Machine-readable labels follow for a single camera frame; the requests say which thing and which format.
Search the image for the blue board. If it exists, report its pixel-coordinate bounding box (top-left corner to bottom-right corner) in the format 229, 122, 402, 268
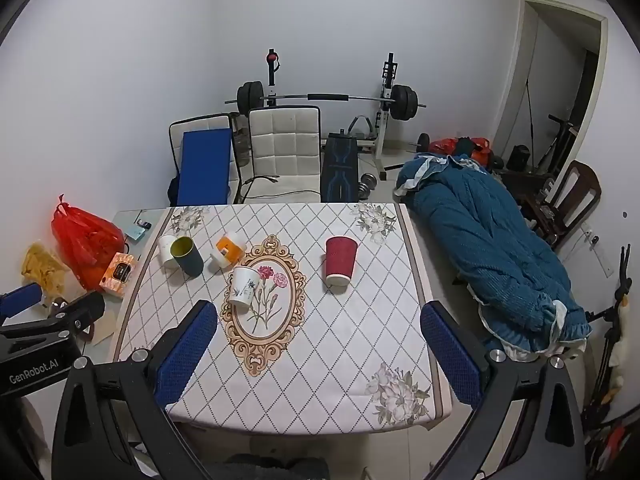
180, 129, 234, 206

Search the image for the white quilted chair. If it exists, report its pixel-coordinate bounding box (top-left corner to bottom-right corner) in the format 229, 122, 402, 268
244, 105, 324, 205
168, 114, 237, 206

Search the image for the dark green cup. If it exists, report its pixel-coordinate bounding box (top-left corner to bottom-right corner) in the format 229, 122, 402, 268
170, 236, 205, 277

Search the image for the yellow plastic bag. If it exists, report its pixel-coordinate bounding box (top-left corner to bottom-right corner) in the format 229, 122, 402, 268
20, 242, 69, 307

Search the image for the red plastic bag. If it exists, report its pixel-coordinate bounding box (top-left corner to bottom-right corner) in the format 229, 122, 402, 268
51, 194, 126, 292

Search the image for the dark wooden chair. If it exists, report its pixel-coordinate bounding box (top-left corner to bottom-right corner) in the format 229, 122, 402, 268
519, 160, 603, 249

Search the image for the white floral cup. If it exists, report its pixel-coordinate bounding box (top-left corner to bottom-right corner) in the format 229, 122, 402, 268
227, 266, 261, 307

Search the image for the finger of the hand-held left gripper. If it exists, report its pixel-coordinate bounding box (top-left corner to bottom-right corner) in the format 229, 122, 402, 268
30, 291, 107, 346
0, 282, 44, 319

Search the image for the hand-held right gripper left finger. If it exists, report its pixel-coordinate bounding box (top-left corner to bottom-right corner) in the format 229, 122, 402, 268
50, 300, 219, 480

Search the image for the teal blanket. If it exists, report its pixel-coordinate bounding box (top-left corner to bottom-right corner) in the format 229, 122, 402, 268
393, 152, 594, 362

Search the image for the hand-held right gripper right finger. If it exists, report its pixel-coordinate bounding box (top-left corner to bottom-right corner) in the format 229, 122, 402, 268
420, 301, 587, 480

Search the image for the plain white cup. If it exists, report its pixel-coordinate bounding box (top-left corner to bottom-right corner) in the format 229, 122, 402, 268
157, 234, 180, 270

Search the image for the white barbell rack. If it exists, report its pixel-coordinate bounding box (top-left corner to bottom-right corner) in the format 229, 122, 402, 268
262, 48, 402, 181

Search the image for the brown paper envelope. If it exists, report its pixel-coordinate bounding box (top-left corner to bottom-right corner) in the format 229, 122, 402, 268
89, 305, 119, 346

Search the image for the red ribbed paper cup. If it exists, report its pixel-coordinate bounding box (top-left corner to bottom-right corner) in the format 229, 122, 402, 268
324, 236, 359, 288

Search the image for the barbell with black plates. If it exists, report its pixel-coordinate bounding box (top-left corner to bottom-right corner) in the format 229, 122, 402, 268
223, 81, 428, 123

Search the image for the black and blue bench pad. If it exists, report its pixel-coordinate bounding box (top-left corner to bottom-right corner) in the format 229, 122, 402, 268
320, 132, 360, 204

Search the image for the floral diamond-pattern tablecloth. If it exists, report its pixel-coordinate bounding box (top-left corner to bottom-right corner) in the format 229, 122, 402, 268
111, 202, 454, 436

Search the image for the orange and white cup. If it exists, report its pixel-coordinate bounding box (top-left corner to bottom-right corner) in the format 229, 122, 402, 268
209, 232, 246, 267

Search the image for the orange tissue packet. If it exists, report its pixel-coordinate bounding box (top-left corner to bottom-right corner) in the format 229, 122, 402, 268
98, 252, 139, 295

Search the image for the black cylinder speaker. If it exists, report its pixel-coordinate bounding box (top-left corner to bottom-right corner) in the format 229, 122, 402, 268
507, 144, 534, 171

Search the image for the black stand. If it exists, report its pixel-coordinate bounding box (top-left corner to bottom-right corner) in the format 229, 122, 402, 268
582, 244, 640, 446

